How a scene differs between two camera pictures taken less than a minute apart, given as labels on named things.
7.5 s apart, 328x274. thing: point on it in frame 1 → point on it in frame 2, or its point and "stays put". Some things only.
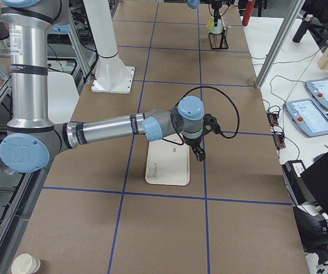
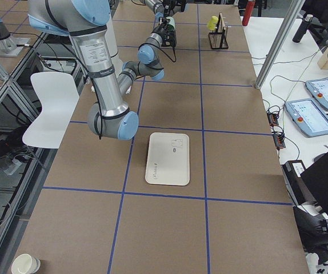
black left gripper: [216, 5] → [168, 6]
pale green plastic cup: [218, 29] → [171, 25]
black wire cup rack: [219, 41] stays put
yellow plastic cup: [211, 23] stays put
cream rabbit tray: [167, 163] stays put
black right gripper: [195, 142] → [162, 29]
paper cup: [24, 264] stays put
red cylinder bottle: [249, 10] stays put
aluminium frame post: [294, 9] stays put
